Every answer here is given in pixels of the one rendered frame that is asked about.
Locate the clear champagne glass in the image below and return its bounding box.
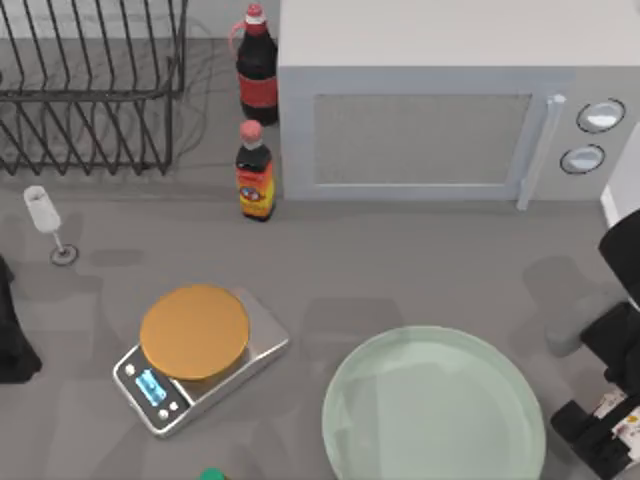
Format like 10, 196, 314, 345
22, 185, 80, 266

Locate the round microwave knob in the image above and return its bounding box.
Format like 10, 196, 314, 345
575, 98, 628, 135
559, 143, 607, 176

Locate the silver kitchen scale orange top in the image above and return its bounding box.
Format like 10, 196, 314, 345
112, 284, 291, 440

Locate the pale microwave door handle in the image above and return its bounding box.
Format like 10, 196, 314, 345
516, 92, 567, 212

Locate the pale microwave oven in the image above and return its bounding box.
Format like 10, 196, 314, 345
277, 0, 640, 212

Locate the large dark red-label bottle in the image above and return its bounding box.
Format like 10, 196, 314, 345
228, 2, 280, 127

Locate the black wire dish rack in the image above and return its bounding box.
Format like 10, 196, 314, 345
0, 0, 190, 177

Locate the small dark orange-label bottle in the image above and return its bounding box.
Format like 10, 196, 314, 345
234, 119, 277, 224

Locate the pale green round plate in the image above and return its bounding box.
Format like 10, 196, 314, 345
321, 325, 548, 480

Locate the microwave oven door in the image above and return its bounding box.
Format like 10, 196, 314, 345
279, 70, 576, 202

